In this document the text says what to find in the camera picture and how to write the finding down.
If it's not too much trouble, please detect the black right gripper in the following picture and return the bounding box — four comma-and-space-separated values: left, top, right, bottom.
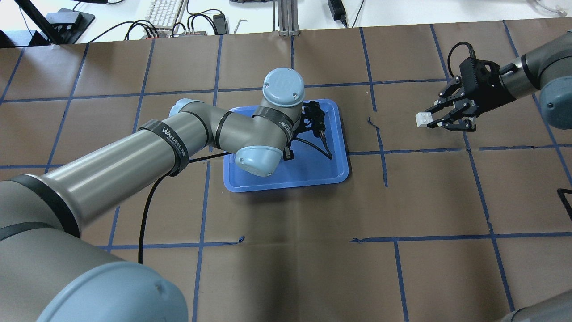
425, 57, 514, 132

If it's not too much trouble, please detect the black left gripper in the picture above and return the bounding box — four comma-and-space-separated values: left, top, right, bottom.
286, 101, 326, 139

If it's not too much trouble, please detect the white block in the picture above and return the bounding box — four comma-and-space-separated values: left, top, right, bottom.
415, 112, 433, 128

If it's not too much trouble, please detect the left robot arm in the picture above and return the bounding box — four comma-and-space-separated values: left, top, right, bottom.
0, 68, 306, 322

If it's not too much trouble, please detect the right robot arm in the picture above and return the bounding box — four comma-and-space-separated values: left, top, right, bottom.
416, 31, 572, 132

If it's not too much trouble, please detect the blue plastic tray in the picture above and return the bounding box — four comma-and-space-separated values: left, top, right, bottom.
223, 99, 349, 192

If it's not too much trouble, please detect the black power adapter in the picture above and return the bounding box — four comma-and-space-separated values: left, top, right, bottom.
327, 0, 349, 27

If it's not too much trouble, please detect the white keyboard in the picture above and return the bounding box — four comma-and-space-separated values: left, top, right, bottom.
144, 0, 186, 31

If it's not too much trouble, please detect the aluminium frame post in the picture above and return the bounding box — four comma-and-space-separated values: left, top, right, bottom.
274, 0, 300, 37

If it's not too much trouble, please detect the black corrugated cable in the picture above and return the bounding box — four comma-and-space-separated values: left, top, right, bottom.
138, 151, 231, 265

